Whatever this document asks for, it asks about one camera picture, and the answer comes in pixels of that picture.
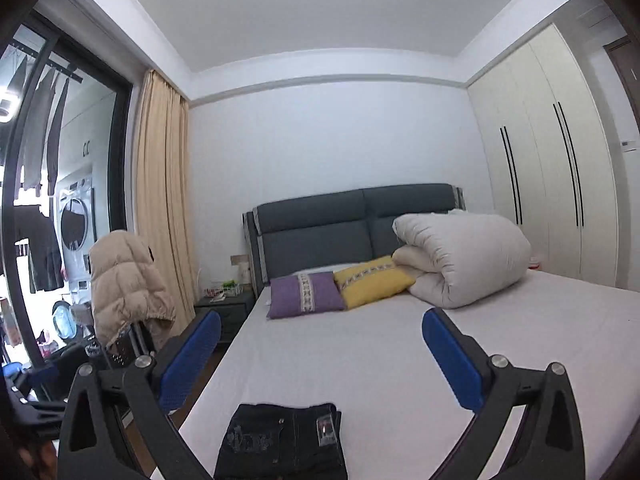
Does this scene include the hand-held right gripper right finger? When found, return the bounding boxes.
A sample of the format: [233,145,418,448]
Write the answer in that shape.
[421,306,586,480]

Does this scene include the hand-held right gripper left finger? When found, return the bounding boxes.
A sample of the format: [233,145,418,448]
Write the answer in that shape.
[57,309,223,480]

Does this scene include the black denim pants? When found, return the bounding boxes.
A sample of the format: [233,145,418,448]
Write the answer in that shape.
[214,402,348,480]

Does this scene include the dark grey nightstand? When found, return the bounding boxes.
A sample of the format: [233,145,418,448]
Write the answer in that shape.
[194,291,257,345]

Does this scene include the white washing machine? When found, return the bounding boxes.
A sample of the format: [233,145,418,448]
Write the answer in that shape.
[51,285,96,353]

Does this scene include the beige puffer jacket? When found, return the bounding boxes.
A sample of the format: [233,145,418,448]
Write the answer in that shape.
[90,230,177,348]

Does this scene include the bed with white sheet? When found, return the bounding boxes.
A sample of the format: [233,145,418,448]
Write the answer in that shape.
[177,264,640,480]

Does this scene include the white folded duvet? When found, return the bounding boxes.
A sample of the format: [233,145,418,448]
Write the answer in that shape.
[391,211,532,309]

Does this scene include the yellow pillow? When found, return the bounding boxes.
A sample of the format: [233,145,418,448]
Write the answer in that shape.
[332,255,416,310]

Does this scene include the purple pillow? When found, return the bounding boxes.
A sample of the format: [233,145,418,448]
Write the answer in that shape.
[266,271,346,320]

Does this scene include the hanging dark jacket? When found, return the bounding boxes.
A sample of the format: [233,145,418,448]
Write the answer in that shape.
[12,205,66,295]

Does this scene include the beige curtain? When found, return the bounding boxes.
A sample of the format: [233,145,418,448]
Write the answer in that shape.
[136,69,197,333]

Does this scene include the white dryer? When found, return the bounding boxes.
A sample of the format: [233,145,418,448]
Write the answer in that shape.
[55,175,96,291]

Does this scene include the grey padded headboard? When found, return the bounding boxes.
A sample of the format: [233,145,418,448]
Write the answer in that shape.
[243,183,468,298]

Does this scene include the cream wardrobe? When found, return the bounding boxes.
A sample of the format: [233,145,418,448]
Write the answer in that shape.
[466,22,640,292]

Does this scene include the hanging grey garments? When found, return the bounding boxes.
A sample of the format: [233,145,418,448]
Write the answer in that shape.
[19,66,71,197]

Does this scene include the black sliding door frame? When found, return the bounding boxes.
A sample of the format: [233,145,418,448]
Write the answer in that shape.
[0,10,134,403]

